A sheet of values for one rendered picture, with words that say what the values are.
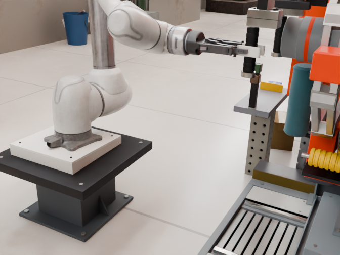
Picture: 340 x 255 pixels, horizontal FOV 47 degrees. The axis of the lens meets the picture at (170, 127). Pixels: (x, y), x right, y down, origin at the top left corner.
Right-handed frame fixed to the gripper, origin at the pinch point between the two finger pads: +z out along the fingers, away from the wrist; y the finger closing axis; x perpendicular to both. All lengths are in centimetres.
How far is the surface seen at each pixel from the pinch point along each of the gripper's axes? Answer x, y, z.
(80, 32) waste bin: -66, -288, -317
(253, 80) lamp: -24, -53, -13
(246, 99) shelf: -38, -66, -19
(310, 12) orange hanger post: 6, -60, 5
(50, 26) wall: -62, -280, -361
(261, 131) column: -56, -73, -12
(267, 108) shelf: -38, -59, -7
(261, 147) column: -65, -73, -11
